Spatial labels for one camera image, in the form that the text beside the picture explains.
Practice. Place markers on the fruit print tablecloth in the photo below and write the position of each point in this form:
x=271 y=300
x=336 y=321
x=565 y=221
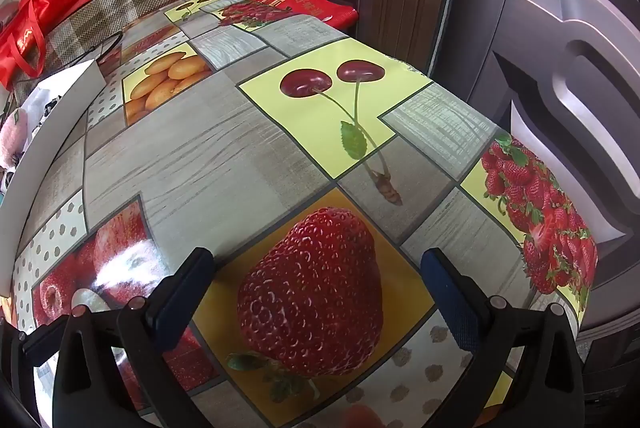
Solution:
x=225 y=168

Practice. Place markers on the pink plush toy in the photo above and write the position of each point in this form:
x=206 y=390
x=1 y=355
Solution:
x=12 y=135

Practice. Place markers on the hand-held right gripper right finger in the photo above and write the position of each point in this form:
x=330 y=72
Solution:
x=450 y=303

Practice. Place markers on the red tote bag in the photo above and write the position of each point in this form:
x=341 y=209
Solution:
x=30 y=33

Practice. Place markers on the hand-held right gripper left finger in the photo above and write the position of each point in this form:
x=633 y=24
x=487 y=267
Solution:
x=175 y=298

